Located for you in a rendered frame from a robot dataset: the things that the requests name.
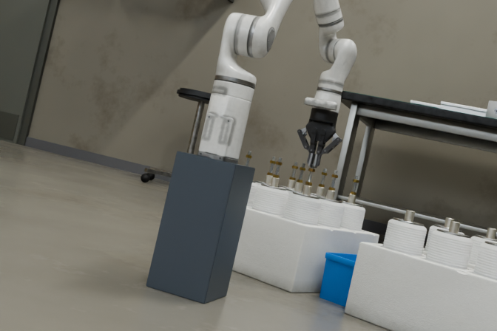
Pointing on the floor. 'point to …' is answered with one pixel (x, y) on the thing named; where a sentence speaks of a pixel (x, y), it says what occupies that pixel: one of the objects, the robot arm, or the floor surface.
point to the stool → (191, 130)
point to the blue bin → (337, 277)
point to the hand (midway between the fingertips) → (313, 160)
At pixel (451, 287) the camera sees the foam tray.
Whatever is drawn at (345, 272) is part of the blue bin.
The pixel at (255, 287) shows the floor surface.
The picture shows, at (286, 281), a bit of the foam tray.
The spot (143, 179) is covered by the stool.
